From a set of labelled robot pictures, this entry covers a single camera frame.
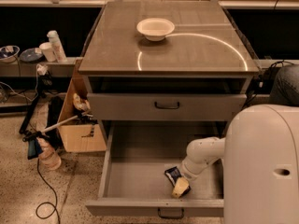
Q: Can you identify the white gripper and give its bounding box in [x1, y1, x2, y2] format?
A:
[172, 160, 199, 198]

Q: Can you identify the dark blue rxbar wrapper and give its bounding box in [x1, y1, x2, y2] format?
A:
[164, 166, 184, 188]

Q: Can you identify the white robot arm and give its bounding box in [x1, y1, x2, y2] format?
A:
[179, 105, 299, 224]

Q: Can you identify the open grey middle drawer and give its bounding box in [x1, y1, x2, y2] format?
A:
[86, 121, 223, 219]

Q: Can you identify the closed grey top drawer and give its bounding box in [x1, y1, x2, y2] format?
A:
[88, 93, 246, 121]

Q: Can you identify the grey drawer cabinet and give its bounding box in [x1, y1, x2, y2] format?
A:
[78, 0, 260, 133]

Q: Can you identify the cardboard box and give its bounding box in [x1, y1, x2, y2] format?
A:
[58, 61, 107, 152]

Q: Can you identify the crumpled paper in box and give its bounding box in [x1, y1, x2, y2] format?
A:
[73, 93, 91, 111]

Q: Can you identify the clear plastic bottle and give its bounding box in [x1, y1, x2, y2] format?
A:
[37, 138, 62, 171]

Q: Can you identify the person leg in jeans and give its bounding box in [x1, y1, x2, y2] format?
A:
[269, 64, 299, 106]

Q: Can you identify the white paper bowl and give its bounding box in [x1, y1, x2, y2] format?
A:
[136, 18, 175, 41]

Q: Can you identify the white power adapter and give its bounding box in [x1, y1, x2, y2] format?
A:
[36, 63, 48, 76]

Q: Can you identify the white paper cup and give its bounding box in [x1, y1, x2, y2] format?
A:
[39, 42, 56, 62]

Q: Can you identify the white cylindrical can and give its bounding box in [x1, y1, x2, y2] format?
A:
[47, 30, 67, 63]

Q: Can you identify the blue plate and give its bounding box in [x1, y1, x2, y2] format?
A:
[20, 48, 44, 63]

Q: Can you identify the blue patterned bowl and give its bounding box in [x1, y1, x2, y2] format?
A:
[0, 45, 20, 63]

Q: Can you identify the black floor cable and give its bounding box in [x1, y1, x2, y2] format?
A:
[35, 158, 62, 224]

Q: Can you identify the grabber tool with blue handle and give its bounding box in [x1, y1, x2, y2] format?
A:
[22, 111, 93, 160]

